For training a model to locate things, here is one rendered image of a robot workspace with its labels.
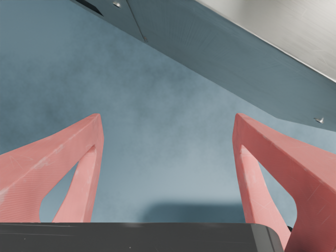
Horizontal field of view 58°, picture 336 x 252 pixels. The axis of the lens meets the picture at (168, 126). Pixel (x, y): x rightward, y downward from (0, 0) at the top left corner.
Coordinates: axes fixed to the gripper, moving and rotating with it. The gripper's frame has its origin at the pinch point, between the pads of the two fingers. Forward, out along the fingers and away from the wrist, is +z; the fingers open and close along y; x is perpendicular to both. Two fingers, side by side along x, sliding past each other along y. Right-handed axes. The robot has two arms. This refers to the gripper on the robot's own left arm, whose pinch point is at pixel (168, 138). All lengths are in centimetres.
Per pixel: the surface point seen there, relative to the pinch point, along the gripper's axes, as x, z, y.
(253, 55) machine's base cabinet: 9.6, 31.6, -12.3
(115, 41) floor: 33, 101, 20
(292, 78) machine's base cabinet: 12.7, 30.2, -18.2
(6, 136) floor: 65, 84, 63
